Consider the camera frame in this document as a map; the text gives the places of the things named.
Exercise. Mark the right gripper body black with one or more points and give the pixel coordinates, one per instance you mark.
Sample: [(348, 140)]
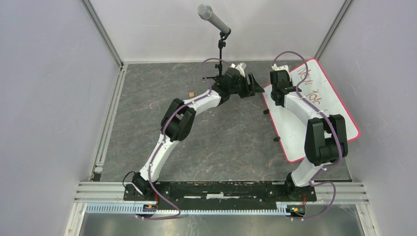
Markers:
[(291, 84)]

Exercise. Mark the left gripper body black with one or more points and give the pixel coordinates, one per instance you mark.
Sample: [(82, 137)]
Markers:
[(241, 87)]

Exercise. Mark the pink-framed whiteboard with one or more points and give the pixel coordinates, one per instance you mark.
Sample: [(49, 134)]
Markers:
[(317, 95)]

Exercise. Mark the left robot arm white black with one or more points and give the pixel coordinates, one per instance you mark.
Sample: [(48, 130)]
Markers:
[(179, 118)]

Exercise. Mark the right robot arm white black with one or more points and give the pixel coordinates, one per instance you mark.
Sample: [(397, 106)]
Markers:
[(325, 142)]

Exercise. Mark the black microphone tripod stand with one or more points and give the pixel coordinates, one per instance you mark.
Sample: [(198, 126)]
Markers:
[(220, 55)]

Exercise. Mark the silver microphone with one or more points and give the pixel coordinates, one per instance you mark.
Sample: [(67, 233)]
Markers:
[(206, 13)]

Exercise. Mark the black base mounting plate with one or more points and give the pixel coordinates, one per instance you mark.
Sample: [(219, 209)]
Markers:
[(221, 195)]

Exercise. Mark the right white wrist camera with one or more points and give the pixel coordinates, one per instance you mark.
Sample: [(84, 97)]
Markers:
[(279, 68)]

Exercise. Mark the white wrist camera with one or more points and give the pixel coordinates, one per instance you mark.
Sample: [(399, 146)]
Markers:
[(279, 68), (240, 67)]

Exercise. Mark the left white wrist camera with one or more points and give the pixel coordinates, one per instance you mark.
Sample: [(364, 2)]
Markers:
[(240, 67)]

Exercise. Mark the grey slotted cable duct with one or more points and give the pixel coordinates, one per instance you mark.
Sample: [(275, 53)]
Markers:
[(146, 209)]

